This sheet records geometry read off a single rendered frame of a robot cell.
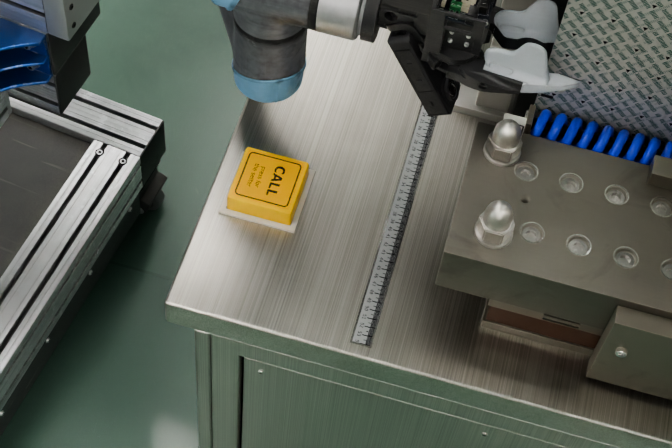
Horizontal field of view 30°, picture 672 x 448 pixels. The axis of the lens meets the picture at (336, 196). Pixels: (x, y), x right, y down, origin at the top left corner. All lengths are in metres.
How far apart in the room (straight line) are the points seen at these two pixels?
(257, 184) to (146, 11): 1.44
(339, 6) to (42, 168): 1.12
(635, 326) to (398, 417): 0.30
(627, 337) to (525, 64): 0.27
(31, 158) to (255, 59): 1.02
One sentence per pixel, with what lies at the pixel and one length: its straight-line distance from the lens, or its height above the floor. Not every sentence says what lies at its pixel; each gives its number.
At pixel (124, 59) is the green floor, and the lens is 2.63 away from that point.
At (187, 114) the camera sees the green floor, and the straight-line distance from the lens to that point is 2.54.
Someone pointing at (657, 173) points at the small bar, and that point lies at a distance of 1.24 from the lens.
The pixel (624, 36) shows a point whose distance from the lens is 1.19.
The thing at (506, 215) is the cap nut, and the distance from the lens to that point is 1.14.
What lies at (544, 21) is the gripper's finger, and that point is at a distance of 1.23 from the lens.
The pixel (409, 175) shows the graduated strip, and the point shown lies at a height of 0.90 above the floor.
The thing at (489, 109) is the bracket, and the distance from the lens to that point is 1.42.
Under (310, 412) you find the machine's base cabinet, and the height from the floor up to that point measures 0.74.
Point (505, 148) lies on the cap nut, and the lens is 1.21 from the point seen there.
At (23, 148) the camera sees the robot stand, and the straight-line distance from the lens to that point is 2.25.
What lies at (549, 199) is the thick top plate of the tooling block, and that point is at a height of 1.03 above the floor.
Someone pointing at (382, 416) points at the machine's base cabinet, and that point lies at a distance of 1.35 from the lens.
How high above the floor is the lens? 2.00
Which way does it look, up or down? 55 degrees down
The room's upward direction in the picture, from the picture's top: 7 degrees clockwise
